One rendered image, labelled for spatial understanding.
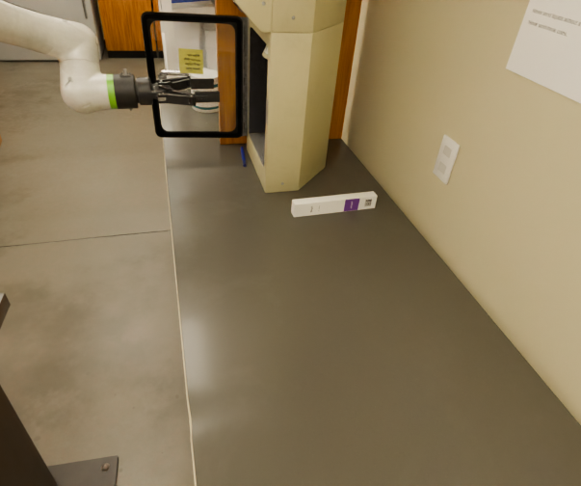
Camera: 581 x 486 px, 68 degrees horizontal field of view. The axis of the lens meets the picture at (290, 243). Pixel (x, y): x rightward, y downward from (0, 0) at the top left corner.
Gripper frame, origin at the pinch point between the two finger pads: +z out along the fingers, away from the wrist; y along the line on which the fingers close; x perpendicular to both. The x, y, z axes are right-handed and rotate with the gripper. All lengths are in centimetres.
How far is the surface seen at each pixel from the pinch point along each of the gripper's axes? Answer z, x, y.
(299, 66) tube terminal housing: 22.3, -10.9, -14.4
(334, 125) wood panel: 51, 23, 22
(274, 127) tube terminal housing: 16.2, 6.3, -14.4
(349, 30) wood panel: 52, -12, 22
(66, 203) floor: -80, 123, 144
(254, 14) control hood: 9.9, -22.9, -14.3
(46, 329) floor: -78, 123, 32
